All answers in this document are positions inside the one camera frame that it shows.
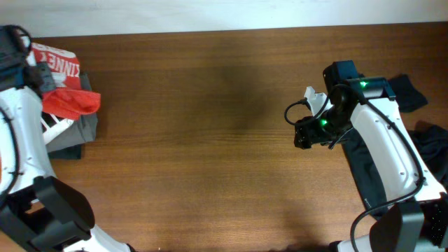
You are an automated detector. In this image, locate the orange t-shirt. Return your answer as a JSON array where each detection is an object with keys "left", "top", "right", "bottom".
[{"left": 32, "top": 43, "right": 101, "bottom": 120}]

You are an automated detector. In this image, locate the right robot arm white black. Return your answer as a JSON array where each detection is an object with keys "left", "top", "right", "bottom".
[{"left": 293, "top": 78, "right": 447, "bottom": 251}]

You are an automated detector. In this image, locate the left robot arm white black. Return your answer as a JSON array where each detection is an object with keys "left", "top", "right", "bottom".
[{"left": 1, "top": 63, "right": 133, "bottom": 251}]

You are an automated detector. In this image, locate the white shirt with black letters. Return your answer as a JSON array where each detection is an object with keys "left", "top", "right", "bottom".
[{"left": 41, "top": 113, "right": 74, "bottom": 144}]

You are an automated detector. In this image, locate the grey folded garment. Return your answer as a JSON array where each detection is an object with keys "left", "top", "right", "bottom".
[{"left": 45, "top": 73, "right": 98, "bottom": 153}]

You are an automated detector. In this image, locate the dark folded garment under pile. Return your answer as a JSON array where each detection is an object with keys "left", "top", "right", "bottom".
[{"left": 48, "top": 144, "right": 83, "bottom": 160}]

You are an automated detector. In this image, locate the black garment with grey band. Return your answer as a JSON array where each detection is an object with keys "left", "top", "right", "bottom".
[{"left": 342, "top": 74, "right": 447, "bottom": 209}]

